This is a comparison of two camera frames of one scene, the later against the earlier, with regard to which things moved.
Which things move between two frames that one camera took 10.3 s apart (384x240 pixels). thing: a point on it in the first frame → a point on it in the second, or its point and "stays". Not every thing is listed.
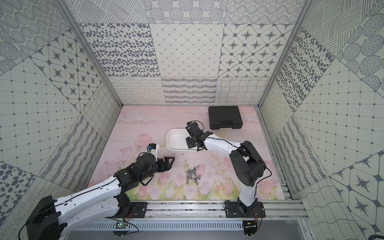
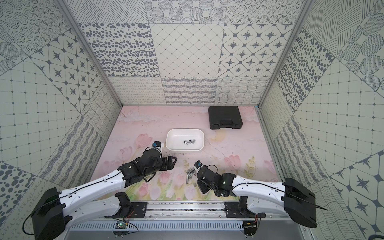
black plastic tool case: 225,116 stays
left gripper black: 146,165 stays
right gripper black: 189,145 → 203,190
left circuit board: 120,225 stays
